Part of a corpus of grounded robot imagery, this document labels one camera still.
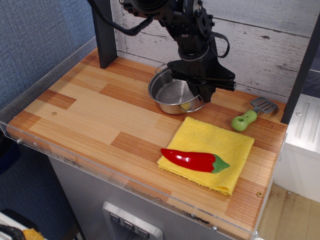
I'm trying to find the yellow object bottom left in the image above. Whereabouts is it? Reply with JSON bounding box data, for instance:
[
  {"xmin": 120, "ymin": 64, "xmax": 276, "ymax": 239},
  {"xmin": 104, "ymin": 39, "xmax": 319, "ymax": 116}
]
[{"xmin": 22, "ymin": 228, "xmax": 45, "ymax": 240}]

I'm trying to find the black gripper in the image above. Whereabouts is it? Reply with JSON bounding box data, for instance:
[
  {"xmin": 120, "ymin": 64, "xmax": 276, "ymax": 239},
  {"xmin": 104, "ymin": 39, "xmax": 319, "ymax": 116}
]
[{"xmin": 167, "ymin": 52, "xmax": 237, "ymax": 103}]

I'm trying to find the grey toy fridge cabinet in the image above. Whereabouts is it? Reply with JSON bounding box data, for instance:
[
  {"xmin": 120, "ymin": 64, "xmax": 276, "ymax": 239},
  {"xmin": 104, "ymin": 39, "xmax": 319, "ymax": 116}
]
[{"xmin": 49, "ymin": 157, "xmax": 253, "ymax": 240}]

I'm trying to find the white side cabinet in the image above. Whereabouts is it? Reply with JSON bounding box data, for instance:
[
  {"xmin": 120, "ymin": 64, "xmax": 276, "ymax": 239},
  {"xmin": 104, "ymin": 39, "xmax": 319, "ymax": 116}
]
[{"xmin": 273, "ymin": 94, "xmax": 320, "ymax": 202}]

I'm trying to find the dark right vertical post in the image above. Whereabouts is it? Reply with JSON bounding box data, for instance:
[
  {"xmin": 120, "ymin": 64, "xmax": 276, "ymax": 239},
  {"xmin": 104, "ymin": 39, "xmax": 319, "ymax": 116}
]
[{"xmin": 280, "ymin": 16, "xmax": 320, "ymax": 125}]

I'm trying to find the silver dispenser panel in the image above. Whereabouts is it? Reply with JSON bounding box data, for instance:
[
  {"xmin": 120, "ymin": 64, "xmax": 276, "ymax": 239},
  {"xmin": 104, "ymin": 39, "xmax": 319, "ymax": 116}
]
[{"xmin": 102, "ymin": 201, "xmax": 164, "ymax": 240}]

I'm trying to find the green handled toy spatula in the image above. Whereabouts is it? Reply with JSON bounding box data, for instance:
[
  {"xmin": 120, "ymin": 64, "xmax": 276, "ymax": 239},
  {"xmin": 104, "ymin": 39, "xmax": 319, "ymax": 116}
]
[{"xmin": 231, "ymin": 97, "xmax": 278, "ymax": 132}]

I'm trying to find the yellow folded cloth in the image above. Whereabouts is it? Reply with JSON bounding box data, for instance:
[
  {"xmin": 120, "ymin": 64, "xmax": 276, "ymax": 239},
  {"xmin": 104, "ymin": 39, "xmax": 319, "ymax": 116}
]
[{"xmin": 157, "ymin": 117, "xmax": 255, "ymax": 196}]

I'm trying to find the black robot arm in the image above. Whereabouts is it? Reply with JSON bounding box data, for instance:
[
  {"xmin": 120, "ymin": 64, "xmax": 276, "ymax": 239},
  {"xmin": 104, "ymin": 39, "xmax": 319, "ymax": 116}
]
[{"xmin": 120, "ymin": 0, "xmax": 236, "ymax": 103}]

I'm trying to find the clear acrylic guard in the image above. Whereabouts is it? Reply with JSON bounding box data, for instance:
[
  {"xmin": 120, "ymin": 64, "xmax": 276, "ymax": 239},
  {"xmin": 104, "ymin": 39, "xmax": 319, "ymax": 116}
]
[{"xmin": 0, "ymin": 40, "xmax": 287, "ymax": 239}]

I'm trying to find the silver steel pot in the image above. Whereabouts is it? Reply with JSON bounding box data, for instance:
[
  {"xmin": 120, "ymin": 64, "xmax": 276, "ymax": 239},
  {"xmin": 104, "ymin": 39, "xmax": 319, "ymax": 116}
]
[{"xmin": 148, "ymin": 64, "xmax": 205, "ymax": 115}]

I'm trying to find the black braided cable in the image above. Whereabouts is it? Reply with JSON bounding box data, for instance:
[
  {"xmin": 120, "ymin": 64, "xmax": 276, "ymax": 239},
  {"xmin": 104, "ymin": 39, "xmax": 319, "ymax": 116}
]
[{"xmin": 0, "ymin": 224, "xmax": 25, "ymax": 240}]

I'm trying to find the red toy chili pepper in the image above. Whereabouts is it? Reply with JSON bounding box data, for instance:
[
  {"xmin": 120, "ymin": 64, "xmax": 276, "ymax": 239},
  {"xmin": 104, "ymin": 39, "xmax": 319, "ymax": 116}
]
[{"xmin": 160, "ymin": 148, "xmax": 230, "ymax": 174}]

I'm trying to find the dark grey vertical post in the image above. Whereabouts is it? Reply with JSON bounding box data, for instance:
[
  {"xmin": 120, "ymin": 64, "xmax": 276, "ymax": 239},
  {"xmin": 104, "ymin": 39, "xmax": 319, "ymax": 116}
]
[{"xmin": 91, "ymin": 0, "xmax": 118, "ymax": 69}]

